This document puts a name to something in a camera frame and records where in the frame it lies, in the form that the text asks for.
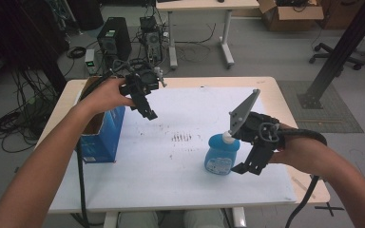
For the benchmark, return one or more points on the black curtain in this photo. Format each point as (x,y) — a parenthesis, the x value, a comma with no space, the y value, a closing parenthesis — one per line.
(22,38)

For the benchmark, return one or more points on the open computer case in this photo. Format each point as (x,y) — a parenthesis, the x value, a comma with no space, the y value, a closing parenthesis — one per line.
(152,41)

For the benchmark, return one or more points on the open cardboard box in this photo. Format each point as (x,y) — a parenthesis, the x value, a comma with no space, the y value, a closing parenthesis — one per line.
(291,14)

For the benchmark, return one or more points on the black computer tower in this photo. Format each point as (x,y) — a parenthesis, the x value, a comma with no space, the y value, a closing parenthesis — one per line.
(115,38)

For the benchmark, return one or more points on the blue detergent bottle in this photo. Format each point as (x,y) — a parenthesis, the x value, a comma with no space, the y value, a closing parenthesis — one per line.
(218,158)

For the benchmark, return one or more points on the person's left hand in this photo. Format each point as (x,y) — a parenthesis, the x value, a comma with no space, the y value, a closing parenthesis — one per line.
(106,95)

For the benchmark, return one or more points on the blue cardboard box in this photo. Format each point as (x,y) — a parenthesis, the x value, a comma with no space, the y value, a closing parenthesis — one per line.
(107,136)

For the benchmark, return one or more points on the white table leg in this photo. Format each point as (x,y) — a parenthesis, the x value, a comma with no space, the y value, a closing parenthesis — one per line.
(239,218)
(110,220)

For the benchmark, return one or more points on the person's right hand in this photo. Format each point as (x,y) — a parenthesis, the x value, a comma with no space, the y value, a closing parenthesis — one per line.
(297,148)

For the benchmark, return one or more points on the black metal stand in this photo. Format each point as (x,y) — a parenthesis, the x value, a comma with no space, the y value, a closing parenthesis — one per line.
(339,53)

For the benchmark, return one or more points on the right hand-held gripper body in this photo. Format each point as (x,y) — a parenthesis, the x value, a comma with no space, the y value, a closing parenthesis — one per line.
(259,129)

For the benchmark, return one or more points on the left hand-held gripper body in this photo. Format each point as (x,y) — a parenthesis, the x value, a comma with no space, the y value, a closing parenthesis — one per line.
(141,83)

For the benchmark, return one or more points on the white-legged wooden table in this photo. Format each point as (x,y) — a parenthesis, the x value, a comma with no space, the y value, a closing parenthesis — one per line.
(202,4)

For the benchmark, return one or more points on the dark grey floor mat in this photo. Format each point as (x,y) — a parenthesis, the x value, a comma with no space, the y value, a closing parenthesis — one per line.
(329,117)

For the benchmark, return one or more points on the white table mat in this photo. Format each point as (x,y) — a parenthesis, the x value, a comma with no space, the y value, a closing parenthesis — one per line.
(177,177)

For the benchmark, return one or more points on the black office chair base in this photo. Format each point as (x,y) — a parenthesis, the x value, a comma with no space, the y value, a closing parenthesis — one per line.
(336,57)

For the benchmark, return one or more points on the small grey power supply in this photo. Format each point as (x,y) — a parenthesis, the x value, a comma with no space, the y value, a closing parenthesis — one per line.
(90,61)

